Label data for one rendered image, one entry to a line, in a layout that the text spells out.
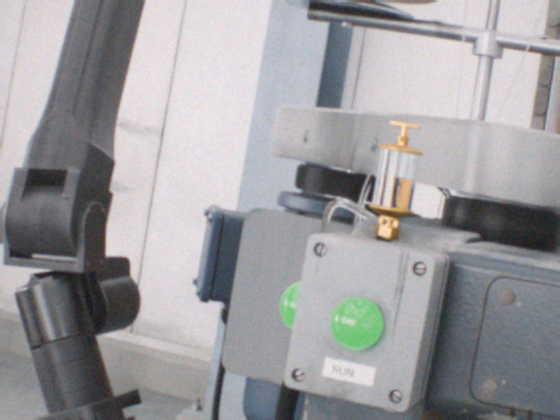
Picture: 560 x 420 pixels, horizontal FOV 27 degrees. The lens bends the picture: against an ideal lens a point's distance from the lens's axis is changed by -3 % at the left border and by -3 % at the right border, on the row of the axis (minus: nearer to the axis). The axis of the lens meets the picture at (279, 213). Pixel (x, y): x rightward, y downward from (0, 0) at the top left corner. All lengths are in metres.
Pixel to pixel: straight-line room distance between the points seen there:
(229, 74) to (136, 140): 0.63
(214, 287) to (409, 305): 0.53
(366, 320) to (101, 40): 0.43
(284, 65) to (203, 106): 0.76
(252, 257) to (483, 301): 0.48
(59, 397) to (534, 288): 0.42
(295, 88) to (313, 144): 4.62
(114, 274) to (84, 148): 0.13
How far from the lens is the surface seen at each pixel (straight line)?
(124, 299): 1.04
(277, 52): 5.78
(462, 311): 0.72
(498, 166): 0.83
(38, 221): 0.97
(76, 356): 0.97
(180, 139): 6.41
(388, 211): 0.75
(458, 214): 0.84
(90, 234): 0.96
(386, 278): 0.68
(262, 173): 5.75
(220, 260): 1.18
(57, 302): 0.97
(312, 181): 1.19
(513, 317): 0.71
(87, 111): 0.98
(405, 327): 0.67
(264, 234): 1.16
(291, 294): 0.70
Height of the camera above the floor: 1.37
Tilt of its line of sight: 3 degrees down
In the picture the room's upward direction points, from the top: 10 degrees clockwise
